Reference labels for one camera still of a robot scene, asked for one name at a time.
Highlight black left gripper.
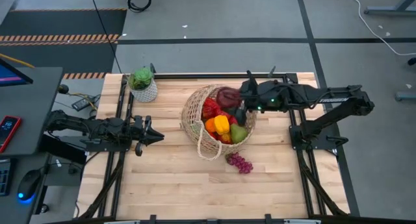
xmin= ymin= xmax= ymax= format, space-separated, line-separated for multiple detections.
xmin=129 ymin=115 xmax=166 ymax=158

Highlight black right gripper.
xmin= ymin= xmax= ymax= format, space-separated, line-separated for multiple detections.
xmin=233 ymin=69 xmax=265 ymax=127

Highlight dark red apple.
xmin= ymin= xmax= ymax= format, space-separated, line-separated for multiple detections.
xmin=216 ymin=86 xmax=243 ymax=110

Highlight yellow bell pepper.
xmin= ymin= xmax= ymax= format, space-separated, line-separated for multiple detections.
xmin=214 ymin=114 xmax=231 ymax=136

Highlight green pear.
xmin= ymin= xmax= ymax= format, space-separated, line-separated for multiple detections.
xmin=229 ymin=123 xmax=249 ymax=144

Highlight orange fruit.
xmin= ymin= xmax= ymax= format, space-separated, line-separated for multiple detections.
xmin=204 ymin=118 xmax=217 ymax=133

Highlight red and yellow apple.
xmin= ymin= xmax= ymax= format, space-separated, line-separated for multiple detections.
xmin=218 ymin=132 xmax=233 ymax=145

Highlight purple grape bunch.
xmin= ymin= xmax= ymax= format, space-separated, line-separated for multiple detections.
xmin=226 ymin=151 xmax=254 ymax=175

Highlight woven wicker basket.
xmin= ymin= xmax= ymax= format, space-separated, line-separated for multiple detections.
xmin=180 ymin=84 xmax=258 ymax=162

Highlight succulent in white patterned pot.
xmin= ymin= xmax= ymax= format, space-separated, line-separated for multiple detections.
xmin=127 ymin=66 xmax=159 ymax=104

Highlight black power adapter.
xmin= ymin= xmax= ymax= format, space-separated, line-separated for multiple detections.
xmin=71 ymin=96 xmax=95 ymax=112

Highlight black computer mouse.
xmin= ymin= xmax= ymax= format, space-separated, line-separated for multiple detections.
xmin=16 ymin=169 xmax=42 ymax=202

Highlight black mat with hazard stripes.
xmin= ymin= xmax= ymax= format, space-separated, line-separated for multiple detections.
xmin=0 ymin=8 xmax=127 ymax=80

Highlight red smartphone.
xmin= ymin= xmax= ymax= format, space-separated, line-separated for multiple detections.
xmin=0 ymin=115 xmax=24 ymax=153

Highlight black keyboard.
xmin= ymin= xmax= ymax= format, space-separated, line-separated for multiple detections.
xmin=0 ymin=158 xmax=12 ymax=197

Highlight monitor with blue screen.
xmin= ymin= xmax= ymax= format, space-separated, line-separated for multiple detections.
xmin=0 ymin=58 xmax=34 ymax=88

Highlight grey desk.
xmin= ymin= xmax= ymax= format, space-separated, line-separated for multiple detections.
xmin=0 ymin=152 xmax=53 ymax=224

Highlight grey furniture foot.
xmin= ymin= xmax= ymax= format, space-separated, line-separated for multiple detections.
xmin=395 ymin=91 xmax=416 ymax=103

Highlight grey desk leg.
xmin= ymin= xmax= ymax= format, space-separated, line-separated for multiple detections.
xmin=363 ymin=0 xmax=416 ymax=18

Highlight thin black hanging cable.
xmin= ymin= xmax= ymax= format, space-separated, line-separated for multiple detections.
xmin=88 ymin=0 xmax=123 ymax=75

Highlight coiled black cable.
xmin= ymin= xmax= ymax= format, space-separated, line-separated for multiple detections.
xmin=127 ymin=0 xmax=153 ymax=13

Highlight white cable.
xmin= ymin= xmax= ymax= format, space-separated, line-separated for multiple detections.
xmin=336 ymin=0 xmax=416 ymax=56

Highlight yellow cable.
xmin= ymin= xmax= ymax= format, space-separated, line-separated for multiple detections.
xmin=0 ymin=53 xmax=35 ymax=69

